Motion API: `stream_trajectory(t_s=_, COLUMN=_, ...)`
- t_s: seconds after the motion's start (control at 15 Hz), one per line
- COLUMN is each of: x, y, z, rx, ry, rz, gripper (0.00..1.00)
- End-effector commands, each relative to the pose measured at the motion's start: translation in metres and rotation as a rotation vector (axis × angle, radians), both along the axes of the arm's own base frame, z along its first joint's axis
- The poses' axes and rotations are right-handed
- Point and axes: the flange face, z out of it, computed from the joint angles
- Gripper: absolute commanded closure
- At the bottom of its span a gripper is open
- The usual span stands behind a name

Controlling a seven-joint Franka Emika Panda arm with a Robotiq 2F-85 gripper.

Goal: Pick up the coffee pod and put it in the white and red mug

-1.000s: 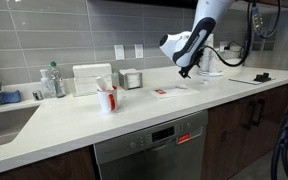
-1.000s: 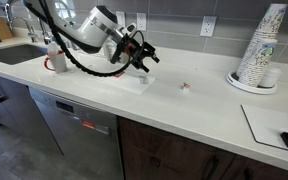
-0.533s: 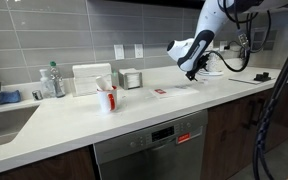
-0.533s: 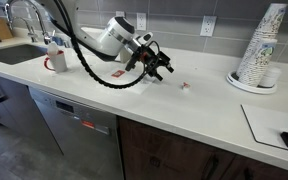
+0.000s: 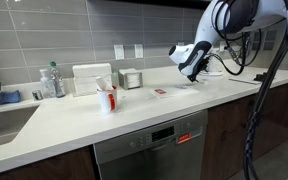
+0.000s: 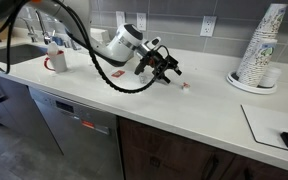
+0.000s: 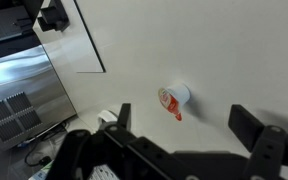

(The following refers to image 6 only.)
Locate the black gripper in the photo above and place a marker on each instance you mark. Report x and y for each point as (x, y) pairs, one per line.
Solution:
(152, 61)

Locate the small white coffee pod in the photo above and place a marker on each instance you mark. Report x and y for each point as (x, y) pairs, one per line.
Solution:
(185, 86)

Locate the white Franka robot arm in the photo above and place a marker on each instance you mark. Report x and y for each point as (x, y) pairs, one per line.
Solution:
(117, 46)

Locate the white and red mug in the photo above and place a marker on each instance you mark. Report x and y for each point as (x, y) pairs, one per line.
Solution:
(60, 61)

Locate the white sheet with red label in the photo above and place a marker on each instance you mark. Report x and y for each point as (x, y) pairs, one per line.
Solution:
(118, 73)

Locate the round white tray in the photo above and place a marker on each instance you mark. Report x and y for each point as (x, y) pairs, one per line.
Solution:
(237, 85)

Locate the white translucent storage box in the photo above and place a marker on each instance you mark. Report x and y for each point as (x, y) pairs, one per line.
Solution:
(100, 33)

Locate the brown cabinet door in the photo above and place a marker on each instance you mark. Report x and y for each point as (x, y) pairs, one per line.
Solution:
(170, 153)
(270, 171)

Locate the short printed paper cup stack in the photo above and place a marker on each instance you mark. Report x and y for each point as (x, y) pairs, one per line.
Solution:
(262, 56)

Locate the small white cup stack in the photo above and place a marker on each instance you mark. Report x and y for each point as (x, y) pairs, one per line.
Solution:
(271, 77)

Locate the stainless steel dishwasher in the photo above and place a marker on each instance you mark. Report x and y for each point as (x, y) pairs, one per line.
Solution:
(80, 133)

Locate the white flat mat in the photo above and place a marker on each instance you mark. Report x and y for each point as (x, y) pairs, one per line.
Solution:
(267, 126)

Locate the blue sponge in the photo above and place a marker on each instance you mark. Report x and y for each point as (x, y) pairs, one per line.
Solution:
(58, 40)

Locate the tall printed paper cup stack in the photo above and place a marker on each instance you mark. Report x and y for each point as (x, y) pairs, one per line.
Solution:
(274, 20)

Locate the chrome sink faucet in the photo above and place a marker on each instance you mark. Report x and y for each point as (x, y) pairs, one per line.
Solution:
(45, 31)

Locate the small chrome tap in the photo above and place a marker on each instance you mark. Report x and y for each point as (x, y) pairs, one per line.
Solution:
(30, 31)

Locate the brown sink cabinet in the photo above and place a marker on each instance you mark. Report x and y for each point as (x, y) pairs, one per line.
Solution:
(20, 110)

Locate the kitchen sink basin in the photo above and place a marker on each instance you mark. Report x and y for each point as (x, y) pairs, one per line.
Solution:
(14, 53)

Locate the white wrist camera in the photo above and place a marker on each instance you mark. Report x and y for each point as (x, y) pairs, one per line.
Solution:
(154, 42)

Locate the white wall outlet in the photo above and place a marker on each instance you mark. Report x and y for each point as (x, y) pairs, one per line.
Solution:
(141, 21)
(208, 25)

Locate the white wall switch plate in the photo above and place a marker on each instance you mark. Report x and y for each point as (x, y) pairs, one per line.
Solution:
(120, 19)

